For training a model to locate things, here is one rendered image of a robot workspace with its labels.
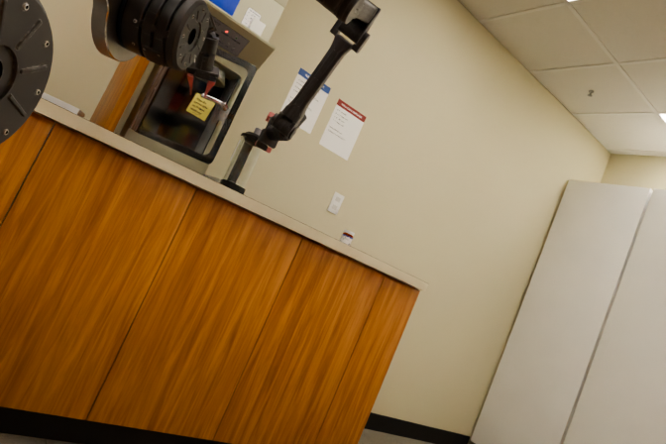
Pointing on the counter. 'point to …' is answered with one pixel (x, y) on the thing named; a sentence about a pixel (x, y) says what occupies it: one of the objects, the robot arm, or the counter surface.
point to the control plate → (229, 38)
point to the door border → (149, 98)
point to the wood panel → (119, 92)
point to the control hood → (259, 51)
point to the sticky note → (200, 107)
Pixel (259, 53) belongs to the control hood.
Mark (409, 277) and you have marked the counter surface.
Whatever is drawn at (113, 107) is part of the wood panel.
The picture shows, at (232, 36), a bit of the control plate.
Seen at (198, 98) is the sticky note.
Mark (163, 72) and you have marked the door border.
